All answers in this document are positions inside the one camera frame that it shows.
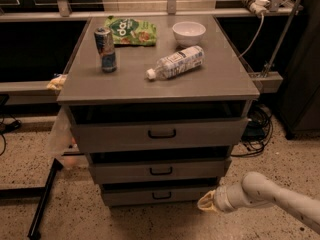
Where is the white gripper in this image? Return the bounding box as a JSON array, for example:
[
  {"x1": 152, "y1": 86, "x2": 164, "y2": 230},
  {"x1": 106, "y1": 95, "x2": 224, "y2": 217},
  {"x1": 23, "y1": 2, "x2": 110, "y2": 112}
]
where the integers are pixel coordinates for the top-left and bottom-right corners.
[{"x1": 197, "y1": 183, "x2": 249, "y2": 213}]

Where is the grey bottom drawer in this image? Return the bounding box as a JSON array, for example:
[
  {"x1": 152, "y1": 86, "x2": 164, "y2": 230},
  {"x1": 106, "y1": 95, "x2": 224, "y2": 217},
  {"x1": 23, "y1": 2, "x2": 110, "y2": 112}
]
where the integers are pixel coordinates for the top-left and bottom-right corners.
[{"x1": 100, "y1": 177, "x2": 219, "y2": 206}]

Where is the grey drawer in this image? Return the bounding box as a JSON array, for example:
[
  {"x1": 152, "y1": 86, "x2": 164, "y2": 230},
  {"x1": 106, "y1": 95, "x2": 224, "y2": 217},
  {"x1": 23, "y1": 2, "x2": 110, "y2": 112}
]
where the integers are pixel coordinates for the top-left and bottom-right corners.
[
  {"x1": 87, "y1": 146, "x2": 231, "y2": 184},
  {"x1": 100, "y1": 177, "x2": 219, "y2": 206},
  {"x1": 71, "y1": 101, "x2": 248, "y2": 153}
]

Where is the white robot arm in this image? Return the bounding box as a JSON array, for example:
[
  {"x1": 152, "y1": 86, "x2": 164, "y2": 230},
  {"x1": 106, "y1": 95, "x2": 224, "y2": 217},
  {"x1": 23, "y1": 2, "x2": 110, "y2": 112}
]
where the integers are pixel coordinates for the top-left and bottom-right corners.
[{"x1": 197, "y1": 172, "x2": 320, "y2": 233}]

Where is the grey top drawer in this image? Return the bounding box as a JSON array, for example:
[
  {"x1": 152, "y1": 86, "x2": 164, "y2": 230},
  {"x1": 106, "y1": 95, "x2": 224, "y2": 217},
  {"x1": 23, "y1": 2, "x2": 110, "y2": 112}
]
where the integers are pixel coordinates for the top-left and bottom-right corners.
[{"x1": 71, "y1": 101, "x2": 248, "y2": 153}]

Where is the grey middle drawer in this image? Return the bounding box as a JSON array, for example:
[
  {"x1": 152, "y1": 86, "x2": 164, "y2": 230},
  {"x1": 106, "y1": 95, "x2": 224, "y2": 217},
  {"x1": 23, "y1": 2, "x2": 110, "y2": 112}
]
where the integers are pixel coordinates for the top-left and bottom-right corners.
[{"x1": 87, "y1": 146, "x2": 231, "y2": 184}]

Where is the grey drawer cabinet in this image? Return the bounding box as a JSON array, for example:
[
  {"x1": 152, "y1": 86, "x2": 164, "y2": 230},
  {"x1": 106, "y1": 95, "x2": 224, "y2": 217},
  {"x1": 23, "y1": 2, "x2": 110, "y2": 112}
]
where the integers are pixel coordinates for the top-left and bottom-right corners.
[{"x1": 56, "y1": 14, "x2": 261, "y2": 208}]

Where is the dark cabinet right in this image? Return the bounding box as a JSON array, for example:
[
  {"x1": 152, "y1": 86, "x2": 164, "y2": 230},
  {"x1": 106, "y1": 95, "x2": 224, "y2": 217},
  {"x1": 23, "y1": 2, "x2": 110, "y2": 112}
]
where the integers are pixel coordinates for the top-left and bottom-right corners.
[{"x1": 276, "y1": 0, "x2": 320, "y2": 139}]

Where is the clear plastic water bottle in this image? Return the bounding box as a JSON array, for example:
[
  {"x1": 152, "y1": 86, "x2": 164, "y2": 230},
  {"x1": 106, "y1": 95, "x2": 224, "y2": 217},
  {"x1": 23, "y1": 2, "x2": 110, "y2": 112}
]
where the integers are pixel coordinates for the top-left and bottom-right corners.
[{"x1": 145, "y1": 45, "x2": 205, "y2": 80}]

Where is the black floor bar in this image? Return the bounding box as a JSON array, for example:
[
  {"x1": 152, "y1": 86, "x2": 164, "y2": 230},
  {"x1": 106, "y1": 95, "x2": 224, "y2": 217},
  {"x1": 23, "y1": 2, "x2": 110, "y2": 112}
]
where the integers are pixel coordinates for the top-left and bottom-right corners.
[{"x1": 27, "y1": 159, "x2": 63, "y2": 240}]

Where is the clear plastic bag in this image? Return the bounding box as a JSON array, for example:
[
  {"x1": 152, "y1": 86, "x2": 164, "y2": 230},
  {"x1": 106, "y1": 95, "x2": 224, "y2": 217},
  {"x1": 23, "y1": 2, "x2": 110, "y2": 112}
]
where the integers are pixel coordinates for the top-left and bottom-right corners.
[{"x1": 46, "y1": 108, "x2": 81, "y2": 168}]

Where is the white bowl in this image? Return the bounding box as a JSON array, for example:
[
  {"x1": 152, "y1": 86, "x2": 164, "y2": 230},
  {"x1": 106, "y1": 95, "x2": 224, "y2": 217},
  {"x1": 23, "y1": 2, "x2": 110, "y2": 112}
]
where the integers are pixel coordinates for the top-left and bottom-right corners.
[{"x1": 172, "y1": 21, "x2": 206, "y2": 47}]

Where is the green snack bag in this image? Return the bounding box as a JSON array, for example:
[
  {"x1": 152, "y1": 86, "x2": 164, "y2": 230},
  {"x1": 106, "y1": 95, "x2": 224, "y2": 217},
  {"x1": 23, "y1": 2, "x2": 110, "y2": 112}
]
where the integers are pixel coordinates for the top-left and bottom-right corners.
[{"x1": 104, "y1": 16, "x2": 157, "y2": 46}]

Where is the yellow crumpled item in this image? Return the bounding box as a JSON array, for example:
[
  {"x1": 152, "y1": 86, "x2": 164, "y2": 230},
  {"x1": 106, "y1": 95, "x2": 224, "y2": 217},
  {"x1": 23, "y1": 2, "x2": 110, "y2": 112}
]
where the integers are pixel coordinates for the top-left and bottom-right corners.
[{"x1": 47, "y1": 74, "x2": 67, "y2": 91}]

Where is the blue energy drink can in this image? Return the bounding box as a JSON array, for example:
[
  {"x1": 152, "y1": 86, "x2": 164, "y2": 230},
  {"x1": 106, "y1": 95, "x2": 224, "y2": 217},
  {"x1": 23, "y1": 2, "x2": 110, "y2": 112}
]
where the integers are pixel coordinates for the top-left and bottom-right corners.
[{"x1": 94, "y1": 27, "x2": 117, "y2": 73}]

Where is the white power strip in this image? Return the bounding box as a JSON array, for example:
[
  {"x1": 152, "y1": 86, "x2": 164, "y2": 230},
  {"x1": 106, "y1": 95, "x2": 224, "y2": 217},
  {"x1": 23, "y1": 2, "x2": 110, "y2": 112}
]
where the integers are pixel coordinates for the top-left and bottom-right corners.
[{"x1": 241, "y1": 0, "x2": 269, "y2": 17}]

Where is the metal diagonal rod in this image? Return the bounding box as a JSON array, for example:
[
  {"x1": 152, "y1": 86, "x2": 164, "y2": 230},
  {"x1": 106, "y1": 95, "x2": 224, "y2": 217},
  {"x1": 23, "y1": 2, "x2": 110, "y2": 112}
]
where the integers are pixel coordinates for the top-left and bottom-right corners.
[{"x1": 260, "y1": 0, "x2": 301, "y2": 77}]

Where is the black cable bundle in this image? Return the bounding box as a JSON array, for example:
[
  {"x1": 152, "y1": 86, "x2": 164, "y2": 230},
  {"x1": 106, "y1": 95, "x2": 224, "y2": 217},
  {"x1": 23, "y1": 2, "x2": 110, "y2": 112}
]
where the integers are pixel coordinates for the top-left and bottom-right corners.
[{"x1": 230, "y1": 103, "x2": 274, "y2": 158}]

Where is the white power cable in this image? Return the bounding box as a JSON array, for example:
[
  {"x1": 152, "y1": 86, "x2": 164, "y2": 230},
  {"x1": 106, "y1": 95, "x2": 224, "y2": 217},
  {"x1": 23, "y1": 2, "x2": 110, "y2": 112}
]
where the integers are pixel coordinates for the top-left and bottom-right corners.
[{"x1": 237, "y1": 13, "x2": 266, "y2": 59}]

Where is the black cable left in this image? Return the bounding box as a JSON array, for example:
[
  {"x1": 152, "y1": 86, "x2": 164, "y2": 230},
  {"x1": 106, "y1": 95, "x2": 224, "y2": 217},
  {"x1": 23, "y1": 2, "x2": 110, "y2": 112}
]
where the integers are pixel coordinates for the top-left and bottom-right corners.
[{"x1": 0, "y1": 94, "x2": 22, "y2": 157}]

